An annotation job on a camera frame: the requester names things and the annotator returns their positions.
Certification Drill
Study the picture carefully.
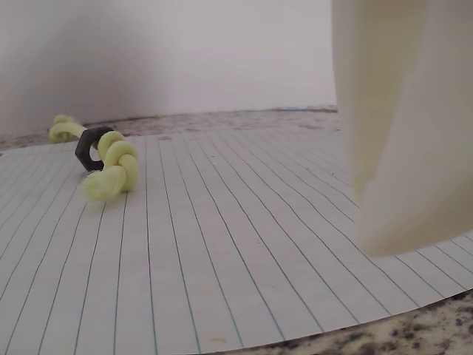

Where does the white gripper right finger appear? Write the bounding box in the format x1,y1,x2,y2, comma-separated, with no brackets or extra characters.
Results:
356,0,473,258

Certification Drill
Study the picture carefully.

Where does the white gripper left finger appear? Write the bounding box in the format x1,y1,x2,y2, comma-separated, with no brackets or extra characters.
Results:
330,0,426,203

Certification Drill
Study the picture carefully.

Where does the white lined paper sheet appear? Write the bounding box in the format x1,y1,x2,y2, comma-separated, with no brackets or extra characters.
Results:
0,129,473,355

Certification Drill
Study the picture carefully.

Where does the yellow-green knotted rope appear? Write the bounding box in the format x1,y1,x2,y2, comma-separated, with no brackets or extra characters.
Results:
48,114,140,203

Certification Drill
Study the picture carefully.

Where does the white backdrop board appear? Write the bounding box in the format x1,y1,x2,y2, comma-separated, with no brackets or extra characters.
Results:
0,0,339,146

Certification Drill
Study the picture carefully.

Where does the black hex nut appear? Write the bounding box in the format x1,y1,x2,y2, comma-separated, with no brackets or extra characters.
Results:
75,126,115,173

